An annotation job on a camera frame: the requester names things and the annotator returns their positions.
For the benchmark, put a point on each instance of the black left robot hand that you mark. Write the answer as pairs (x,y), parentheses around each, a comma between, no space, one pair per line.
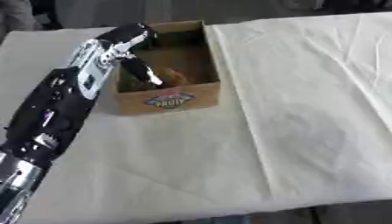
(125,33)

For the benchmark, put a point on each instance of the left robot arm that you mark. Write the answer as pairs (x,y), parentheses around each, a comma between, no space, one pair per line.
(53,116)

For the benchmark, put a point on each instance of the tan cardboard box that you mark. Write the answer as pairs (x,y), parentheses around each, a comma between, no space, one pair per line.
(168,100)

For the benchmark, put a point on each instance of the brown toy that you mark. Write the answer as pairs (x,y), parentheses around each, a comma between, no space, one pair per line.
(176,76)

